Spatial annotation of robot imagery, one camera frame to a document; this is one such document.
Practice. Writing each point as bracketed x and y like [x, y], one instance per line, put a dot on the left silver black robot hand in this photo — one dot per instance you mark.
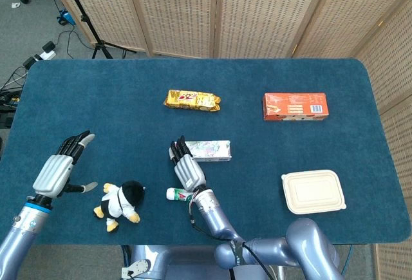
[53, 173]

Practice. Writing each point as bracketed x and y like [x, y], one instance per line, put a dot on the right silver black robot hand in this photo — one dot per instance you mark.
[190, 173]

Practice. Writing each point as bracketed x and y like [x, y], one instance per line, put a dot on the floral toothpaste box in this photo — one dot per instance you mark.
[212, 149]

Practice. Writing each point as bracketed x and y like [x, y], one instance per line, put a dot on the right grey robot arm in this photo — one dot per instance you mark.
[302, 241]

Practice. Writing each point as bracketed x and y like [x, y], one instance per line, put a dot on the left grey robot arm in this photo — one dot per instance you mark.
[19, 241]

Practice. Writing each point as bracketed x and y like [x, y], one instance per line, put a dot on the orange cracker box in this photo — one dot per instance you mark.
[294, 106]

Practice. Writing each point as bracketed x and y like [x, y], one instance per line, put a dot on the white green milk bottle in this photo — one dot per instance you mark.
[175, 194]

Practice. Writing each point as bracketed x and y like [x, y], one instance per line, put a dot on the penguin plush toy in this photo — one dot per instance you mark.
[114, 202]

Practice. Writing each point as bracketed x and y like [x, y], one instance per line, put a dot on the blue carpet table mat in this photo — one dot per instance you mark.
[257, 151]

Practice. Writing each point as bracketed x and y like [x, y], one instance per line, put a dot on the golden biscuit packet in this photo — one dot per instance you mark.
[192, 100]

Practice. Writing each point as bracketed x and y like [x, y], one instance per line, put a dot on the grey robot torso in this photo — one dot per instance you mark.
[180, 267]

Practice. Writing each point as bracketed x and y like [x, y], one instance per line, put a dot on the black power adapter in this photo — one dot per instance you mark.
[49, 46]
[29, 61]

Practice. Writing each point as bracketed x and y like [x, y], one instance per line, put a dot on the white power strip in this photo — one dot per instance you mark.
[45, 56]

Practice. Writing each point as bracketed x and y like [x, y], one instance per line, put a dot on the beige lidded food container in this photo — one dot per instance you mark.
[313, 191]

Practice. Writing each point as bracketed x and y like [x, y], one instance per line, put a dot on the black tripod stand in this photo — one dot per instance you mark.
[98, 48]

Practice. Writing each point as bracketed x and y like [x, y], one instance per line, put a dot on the blue tool on floor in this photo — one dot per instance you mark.
[66, 17]

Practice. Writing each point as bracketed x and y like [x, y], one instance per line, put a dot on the wicker folding screen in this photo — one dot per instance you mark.
[177, 9]

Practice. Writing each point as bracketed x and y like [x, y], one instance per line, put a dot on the white paper scrap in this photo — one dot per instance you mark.
[15, 5]

